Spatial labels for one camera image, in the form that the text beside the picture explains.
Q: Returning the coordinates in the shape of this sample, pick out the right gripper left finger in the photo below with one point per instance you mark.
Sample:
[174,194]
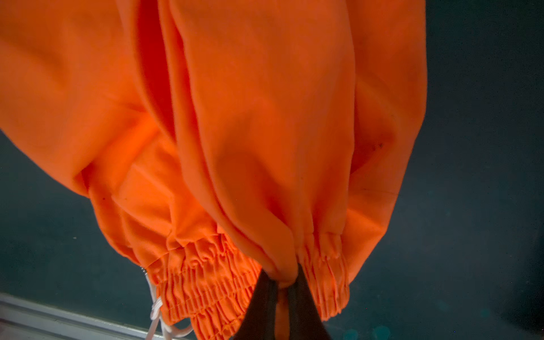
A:
[260,318]

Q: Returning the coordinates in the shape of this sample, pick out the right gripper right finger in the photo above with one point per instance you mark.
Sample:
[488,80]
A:
[304,319]

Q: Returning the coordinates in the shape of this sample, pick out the orange shorts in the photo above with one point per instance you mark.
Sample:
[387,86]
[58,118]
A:
[217,139]

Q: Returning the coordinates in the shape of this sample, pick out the aluminium front rail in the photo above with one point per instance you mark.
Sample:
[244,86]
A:
[23,319]

